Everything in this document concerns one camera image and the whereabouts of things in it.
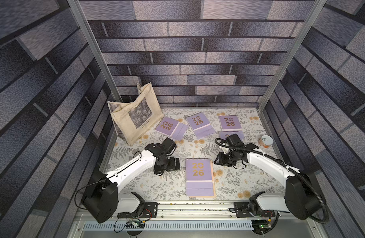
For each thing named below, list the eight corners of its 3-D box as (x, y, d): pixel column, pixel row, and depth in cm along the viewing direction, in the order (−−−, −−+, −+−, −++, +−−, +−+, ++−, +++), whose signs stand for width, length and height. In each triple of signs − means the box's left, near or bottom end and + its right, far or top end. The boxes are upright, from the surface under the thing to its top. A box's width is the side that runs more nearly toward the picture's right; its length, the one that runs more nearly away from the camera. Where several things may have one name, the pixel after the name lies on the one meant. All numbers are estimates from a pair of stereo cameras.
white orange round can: (260, 149, 98) (264, 144, 94) (256, 139, 103) (260, 135, 98) (271, 149, 98) (275, 144, 94) (266, 139, 103) (270, 135, 98)
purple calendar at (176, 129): (154, 131, 108) (154, 129, 107) (163, 118, 117) (163, 116, 115) (181, 141, 103) (181, 139, 101) (188, 126, 111) (188, 125, 110)
